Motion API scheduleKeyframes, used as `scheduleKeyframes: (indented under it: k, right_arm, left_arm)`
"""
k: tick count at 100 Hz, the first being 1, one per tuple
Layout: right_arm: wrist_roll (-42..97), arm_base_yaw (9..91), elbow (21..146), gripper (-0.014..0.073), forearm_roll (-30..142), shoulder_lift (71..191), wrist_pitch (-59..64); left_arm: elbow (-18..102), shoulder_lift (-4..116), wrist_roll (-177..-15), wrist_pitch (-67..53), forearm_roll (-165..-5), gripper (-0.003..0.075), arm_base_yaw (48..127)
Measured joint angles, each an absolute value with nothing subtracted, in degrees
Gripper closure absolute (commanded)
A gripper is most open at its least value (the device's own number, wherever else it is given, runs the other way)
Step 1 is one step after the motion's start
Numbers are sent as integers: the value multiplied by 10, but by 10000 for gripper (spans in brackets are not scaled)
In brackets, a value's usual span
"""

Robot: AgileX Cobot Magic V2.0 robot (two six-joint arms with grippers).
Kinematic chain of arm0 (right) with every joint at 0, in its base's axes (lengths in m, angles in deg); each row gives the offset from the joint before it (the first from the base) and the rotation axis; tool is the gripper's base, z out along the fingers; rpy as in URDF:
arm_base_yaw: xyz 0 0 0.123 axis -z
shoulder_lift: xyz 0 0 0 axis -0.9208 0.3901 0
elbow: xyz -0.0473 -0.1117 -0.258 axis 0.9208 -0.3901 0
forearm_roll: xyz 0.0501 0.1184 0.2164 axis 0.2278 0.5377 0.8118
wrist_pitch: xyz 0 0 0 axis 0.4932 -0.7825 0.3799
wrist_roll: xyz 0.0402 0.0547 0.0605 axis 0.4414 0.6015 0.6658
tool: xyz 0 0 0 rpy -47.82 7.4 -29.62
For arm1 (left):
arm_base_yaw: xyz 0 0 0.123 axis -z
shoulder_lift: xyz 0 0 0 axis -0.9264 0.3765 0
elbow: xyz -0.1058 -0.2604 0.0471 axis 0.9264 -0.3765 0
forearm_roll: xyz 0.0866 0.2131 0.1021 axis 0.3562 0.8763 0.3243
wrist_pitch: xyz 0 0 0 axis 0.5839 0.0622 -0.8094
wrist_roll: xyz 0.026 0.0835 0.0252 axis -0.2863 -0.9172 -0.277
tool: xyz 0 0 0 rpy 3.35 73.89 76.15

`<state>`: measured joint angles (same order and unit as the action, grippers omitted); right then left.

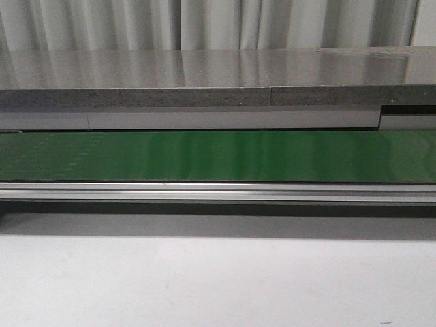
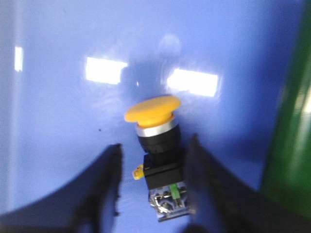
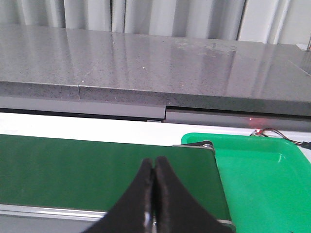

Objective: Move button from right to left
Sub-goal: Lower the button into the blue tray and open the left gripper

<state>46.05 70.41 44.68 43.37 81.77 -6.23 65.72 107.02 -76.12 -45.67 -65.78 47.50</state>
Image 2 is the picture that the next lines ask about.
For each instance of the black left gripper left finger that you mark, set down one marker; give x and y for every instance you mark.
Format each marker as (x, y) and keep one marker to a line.
(87, 204)

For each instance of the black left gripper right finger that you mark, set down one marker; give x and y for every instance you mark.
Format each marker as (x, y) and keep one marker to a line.
(221, 203)

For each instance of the yellow mushroom push button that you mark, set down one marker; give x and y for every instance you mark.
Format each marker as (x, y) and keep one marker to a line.
(159, 135)

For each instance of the green conveyor belt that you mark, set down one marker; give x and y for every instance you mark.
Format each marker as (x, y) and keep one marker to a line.
(287, 173)

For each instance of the blue plastic bin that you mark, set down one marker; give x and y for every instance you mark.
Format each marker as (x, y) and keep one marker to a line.
(69, 69)

